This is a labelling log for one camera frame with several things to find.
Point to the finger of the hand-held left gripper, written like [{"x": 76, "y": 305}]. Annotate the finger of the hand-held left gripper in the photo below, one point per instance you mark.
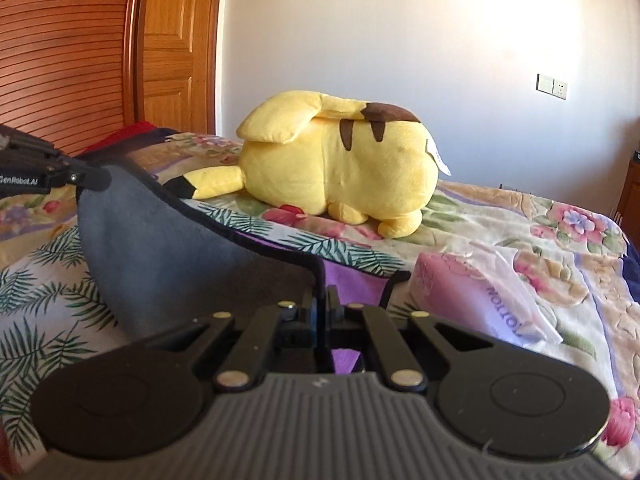
[{"x": 86, "y": 176}]

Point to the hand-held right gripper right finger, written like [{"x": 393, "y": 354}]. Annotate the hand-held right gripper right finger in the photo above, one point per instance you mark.
[{"x": 334, "y": 306}]

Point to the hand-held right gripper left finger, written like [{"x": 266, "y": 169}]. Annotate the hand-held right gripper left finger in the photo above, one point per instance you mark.
[{"x": 303, "y": 318}]

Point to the grey towel with black edge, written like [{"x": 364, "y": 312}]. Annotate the grey towel with black edge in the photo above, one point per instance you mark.
[{"x": 165, "y": 260}]

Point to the red cloth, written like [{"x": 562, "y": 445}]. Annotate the red cloth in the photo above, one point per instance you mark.
[{"x": 125, "y": 135}]

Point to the wooden louvered wardrobe door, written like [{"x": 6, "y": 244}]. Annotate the wooden louvered wardrobe door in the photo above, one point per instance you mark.
[{"x": 60, "y": 50}]

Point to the pink tissue packet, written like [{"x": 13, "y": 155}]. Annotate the pink tissue packet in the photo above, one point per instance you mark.
[{"x": 465, "y": 295}]

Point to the yellow plush toy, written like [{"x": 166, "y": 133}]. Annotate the yellow plush toy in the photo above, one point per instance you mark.
[{"x": 340, "y": 160}]

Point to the floral printed blanket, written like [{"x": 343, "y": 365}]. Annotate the floral printed blanket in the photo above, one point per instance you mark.
[{"x": 500, "y": 230}]

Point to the wooden cabinet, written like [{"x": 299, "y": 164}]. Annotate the wooden cabinet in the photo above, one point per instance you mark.
[{"x": 630, "y": 190}]

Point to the white wall socket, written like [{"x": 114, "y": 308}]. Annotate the white wall socket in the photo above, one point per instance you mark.
[{"x": 552, "y": 86}]

